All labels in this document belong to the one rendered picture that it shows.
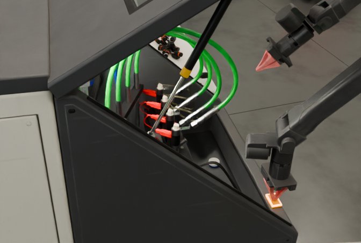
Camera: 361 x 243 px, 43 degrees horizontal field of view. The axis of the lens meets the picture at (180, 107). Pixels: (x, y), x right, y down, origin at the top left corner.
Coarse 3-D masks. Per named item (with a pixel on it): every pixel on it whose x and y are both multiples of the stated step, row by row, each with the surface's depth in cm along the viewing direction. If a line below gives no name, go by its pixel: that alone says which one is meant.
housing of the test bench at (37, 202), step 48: (0, 0) 111; (0, 48) 89; (48, 48) 90; (0, 96) 82; (48, 96) 84; (0, 144) 87; (48, 144) 90; (0, 192) 93; (48, 192) 96; (0, 240) 100; (48, 240) 103
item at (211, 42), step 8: (184, 32) 122; (192, 32) 122; (216, 48) 127; (224, 56) 129; (232, 64) 130; (112, 72) 123; (112, 80) 125; (232, 88) 136; (232, 96) 137; (224, 104) 138
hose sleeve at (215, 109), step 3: (213, 108) 138; (216, 108) 138; (210, 111) 138; (213, 111) 138; (216, 111) 138; (204, 114) 139; (207, 114) 138; (210, 114) 138; (213, 114) 138; (201, 117) 139; (204, 117) 138; (207, 117) 138; (198, 120) 139; (201, 120) 139; (204, 120) 139; (198, 123) 139; (201, 123) 139
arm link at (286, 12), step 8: (288, 8) 137; (296, 8) 135; (280, 16) 137; (288, 16) 135; (296, 16) 137; (304, 16) 137; (328, 16) 136; (280, 24) 138; (288, 24) 137; (296, 24) 137; (312, 24) 137; (320, 24) 135; (328, 24) 136; (288, 32) 140; (320, 32) 138
